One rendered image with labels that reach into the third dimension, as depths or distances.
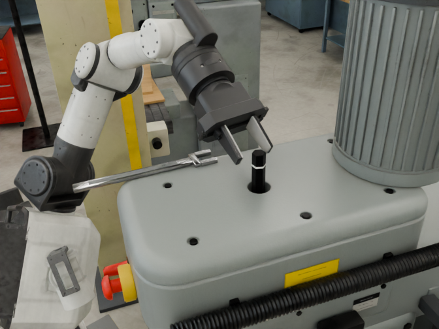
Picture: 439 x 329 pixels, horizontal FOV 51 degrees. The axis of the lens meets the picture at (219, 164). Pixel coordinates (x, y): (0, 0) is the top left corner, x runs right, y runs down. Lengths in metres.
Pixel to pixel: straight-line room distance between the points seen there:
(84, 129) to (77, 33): 1.33
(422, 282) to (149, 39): 0.65
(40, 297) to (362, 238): 0.70
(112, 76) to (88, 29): 1.35
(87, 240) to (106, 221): 1.76
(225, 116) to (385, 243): 0.32
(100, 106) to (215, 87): 0.38
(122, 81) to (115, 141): 1.57
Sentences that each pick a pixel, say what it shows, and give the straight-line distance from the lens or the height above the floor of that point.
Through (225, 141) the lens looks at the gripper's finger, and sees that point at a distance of 0.71.
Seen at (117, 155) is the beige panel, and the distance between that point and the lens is 2.63.
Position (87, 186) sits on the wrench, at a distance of 0.77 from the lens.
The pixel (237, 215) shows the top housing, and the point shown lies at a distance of 0.68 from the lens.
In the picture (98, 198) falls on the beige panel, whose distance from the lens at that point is 2.76.
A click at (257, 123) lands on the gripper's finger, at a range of 0.74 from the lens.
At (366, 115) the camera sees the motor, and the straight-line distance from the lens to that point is 0.73.
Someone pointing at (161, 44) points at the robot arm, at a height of 2.08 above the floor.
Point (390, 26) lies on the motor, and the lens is 0.67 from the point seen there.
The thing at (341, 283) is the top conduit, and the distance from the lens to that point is 0.71.
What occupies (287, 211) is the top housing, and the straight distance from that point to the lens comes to 0.69.
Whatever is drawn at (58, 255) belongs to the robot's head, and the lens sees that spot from 0.97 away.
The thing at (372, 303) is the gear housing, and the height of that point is 1.68.
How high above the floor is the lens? 2.31
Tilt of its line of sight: 32 degrees down
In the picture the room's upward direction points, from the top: 2 degrees counter-clockwise
